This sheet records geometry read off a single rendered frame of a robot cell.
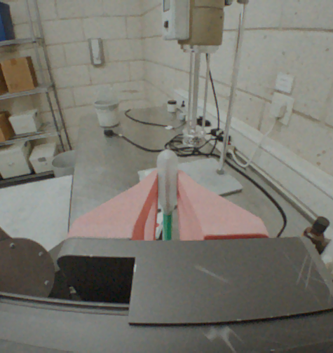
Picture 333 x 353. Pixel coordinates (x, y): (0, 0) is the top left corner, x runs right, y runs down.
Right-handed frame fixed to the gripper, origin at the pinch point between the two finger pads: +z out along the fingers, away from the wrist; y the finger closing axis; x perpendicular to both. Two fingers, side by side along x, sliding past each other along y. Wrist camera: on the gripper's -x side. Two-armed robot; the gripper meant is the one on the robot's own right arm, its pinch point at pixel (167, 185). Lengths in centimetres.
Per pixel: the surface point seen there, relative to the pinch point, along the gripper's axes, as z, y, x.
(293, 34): 53, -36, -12
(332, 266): 8.1, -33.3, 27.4
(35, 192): 37, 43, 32
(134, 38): 242, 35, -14
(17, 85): 170, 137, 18
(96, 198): 35, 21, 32
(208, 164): 52, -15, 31
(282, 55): 56, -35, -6
